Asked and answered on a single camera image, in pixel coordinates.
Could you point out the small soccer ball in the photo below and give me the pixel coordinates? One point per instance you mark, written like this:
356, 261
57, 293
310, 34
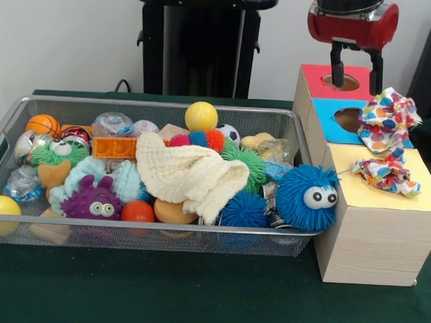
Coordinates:
230, 133

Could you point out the green spiky toy with eyes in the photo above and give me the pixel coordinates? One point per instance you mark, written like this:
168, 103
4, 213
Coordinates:
56, 154
251, 162

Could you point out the small orange-red ball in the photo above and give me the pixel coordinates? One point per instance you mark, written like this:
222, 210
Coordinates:
137, 212

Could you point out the shallow silver mesh bin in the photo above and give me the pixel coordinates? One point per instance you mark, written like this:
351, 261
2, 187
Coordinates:
92, 231

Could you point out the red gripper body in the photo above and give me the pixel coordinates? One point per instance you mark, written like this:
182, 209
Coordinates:
351, 29

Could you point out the cream knitted cloth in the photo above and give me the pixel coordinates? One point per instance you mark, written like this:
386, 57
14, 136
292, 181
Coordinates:
179, 171

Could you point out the polka dot cloth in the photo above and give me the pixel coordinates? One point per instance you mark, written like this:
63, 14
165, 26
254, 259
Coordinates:
388, 176
387, 121

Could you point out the purple spiky monster toy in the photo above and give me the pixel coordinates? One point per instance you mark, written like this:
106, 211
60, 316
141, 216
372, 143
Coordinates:
90, 203

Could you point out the wooden three-hole box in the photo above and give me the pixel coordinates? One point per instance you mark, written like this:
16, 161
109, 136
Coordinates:
375, 245

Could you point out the small baseball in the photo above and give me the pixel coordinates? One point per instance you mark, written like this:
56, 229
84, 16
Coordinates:
144, 128

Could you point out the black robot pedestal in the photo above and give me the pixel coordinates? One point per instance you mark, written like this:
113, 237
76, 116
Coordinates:
202, 44

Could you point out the blue spiky ball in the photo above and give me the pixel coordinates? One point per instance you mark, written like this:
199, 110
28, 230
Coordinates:
245, 210
296, 185

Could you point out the orange toy basketball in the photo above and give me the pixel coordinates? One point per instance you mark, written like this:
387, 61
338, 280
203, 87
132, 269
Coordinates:
43, 124

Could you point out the yellow ball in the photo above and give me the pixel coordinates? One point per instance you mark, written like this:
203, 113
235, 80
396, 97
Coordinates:
1, 214
201, 115

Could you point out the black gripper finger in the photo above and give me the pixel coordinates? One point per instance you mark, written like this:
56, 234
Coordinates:
337, 73
376, 75

